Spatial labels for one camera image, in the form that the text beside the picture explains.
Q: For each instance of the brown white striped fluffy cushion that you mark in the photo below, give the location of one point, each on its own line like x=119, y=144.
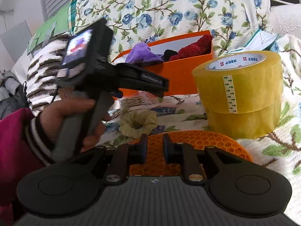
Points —
x=42, y=71

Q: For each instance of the black hair scrunchie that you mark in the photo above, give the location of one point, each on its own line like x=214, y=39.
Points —
x=168, y=54

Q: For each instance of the purple velvet cloth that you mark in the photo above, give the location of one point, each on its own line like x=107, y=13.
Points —
x=141, y=53

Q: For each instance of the orange honeycomb silicone mat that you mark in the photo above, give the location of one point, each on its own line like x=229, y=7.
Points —
x=155, y=164

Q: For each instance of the white embossed sofa cover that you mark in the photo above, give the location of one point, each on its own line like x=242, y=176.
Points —
x=286, y=19

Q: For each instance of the teal white paper packet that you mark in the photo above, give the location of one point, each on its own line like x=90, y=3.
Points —
x=261, y=40

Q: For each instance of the dark red fluffy scrunchie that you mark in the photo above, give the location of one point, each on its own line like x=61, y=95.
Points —
x=199, y=48

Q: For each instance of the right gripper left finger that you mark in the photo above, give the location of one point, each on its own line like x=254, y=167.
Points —
x=123, y=157

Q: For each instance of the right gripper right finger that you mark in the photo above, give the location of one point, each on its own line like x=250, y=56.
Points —
x=189, y=159

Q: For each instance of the pale yellow scrunchie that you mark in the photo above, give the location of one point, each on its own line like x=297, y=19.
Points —
x=136, y=123

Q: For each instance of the magenta jacket sleeve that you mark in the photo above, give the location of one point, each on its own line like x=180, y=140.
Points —
x=24, y=148

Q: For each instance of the blue floral pillow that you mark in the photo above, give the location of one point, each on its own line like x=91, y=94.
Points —
x=231, y=22

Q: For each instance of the lower yellow tape roll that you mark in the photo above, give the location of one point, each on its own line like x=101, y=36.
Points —
x=246, y=125

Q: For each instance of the floral bed blanket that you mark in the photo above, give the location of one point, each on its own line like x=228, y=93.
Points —
x=278, y=150

